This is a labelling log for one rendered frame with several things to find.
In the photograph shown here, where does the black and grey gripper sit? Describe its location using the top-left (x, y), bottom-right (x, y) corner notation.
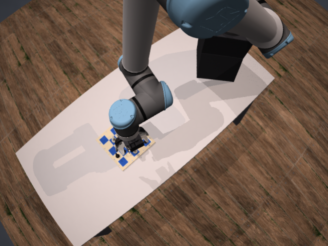
top-left (115, 126), bottom-right (149, 156)

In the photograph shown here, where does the blue and cream chessboard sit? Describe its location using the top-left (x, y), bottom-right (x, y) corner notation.
top-left (96, 125), bottom-right (155, 171)

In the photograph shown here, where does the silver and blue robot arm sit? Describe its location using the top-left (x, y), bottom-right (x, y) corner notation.
top-left (108, 0), bottom-right (294, 141)

